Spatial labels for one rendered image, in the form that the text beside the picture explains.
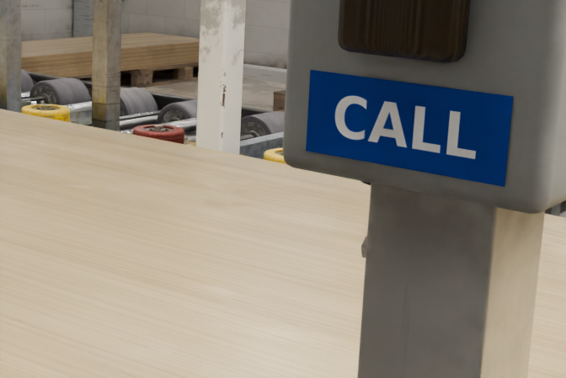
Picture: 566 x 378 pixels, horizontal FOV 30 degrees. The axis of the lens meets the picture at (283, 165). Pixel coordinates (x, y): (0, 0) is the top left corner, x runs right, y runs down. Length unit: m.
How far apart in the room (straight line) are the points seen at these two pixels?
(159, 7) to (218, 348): 9.01
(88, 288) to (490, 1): 0.74
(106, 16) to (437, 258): 1.58
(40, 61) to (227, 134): 6.10
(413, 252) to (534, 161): 0.05
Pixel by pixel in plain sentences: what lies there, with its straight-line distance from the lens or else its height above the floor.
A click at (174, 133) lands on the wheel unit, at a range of 1.63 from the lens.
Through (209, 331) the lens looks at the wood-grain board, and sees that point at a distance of 0.85.
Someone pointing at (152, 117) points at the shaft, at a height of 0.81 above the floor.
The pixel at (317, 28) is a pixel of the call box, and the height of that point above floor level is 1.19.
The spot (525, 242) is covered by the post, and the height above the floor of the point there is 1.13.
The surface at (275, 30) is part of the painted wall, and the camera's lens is 8.99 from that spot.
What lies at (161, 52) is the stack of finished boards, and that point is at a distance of 8.59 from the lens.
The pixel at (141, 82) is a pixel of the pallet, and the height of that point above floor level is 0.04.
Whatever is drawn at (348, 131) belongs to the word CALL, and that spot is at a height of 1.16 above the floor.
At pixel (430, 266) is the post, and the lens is 0.27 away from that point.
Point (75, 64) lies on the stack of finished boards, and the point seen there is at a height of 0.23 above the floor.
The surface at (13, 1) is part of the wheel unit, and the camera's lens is 2.02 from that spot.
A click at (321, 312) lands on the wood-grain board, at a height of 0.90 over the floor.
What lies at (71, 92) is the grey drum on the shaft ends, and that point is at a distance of 2.51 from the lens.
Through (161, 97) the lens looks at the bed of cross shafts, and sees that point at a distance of 2.46.
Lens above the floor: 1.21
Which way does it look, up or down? 12 degrees down
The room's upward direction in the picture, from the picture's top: 3 degrees clockwise
